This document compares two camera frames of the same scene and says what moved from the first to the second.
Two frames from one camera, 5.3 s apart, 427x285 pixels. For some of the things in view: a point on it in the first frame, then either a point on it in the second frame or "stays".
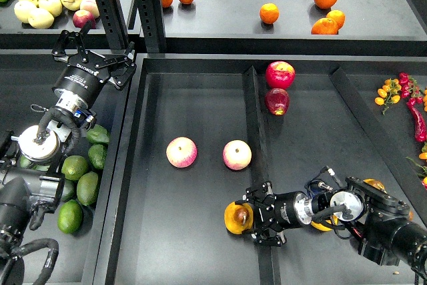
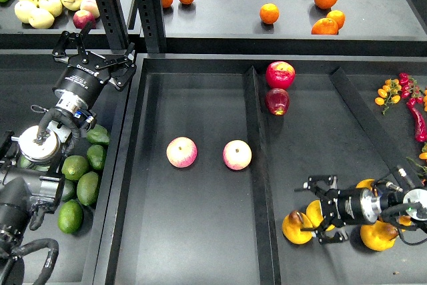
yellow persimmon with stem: [238, 217] → [292, 225]
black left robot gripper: [77, 87] stays
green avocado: [70, 217] stays
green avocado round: [73, 167] stays
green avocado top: [98, 134] stays
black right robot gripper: [283, 211] → [338, 208]
